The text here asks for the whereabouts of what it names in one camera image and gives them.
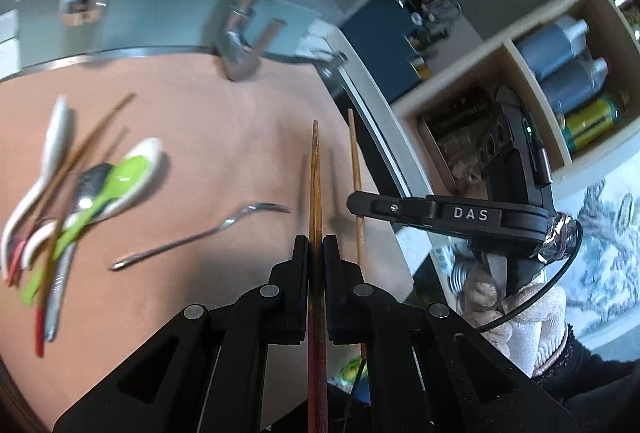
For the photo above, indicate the chrome faucet base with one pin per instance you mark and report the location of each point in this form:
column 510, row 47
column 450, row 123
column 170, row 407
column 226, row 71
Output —
column 240, row 48

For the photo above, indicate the grey bottle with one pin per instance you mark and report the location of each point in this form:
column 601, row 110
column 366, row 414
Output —
column 550, row 45
column 575, row 85

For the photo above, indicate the wooden shelf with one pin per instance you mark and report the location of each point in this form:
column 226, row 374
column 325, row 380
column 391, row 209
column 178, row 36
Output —
column 505, row 48

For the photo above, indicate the metal spoon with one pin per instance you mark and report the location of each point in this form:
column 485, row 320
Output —
column 92, row 180

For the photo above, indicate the navy blue box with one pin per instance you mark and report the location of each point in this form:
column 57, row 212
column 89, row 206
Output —
column 385, row 43

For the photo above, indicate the dark jar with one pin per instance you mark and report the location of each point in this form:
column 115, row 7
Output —
column 462, row 113

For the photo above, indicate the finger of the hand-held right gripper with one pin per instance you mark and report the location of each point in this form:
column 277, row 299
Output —
column 385, row 208

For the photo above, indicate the blue white patterned cloth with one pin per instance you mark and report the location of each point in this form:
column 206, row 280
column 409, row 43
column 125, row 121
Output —
column 605, row 253

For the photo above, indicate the person's right forearm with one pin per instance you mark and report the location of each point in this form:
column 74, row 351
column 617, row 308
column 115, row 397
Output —
column 590, row 373

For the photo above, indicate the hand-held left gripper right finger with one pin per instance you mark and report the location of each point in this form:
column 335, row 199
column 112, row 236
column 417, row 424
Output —
column 330, row 273

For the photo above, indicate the person's right hand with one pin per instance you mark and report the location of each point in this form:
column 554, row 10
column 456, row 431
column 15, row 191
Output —
column 535, row 323

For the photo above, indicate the plain brown chopstick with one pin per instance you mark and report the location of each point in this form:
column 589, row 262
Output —
column 100, row 123

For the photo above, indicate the pink plastic spoon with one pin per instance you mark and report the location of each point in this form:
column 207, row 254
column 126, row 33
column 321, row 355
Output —
column 16, row 263

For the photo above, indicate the metal fork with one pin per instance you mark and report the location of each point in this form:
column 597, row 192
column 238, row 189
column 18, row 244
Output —
column 200, row 235

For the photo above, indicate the thin bamboo chopstick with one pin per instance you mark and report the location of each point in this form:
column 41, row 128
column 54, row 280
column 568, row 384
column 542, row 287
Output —
column 356, row 163

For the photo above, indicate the green plastic spoon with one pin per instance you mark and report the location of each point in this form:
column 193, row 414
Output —
column 125, row 175

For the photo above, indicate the green packet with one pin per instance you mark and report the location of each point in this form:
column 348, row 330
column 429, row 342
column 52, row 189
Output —
column 350, row 373

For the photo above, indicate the white ceramic spoon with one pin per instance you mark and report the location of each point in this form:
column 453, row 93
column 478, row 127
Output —
column 150, row 150
column 55, row 133

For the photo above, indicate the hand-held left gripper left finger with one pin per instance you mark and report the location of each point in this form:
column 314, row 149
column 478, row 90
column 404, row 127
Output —
column 305, row 273

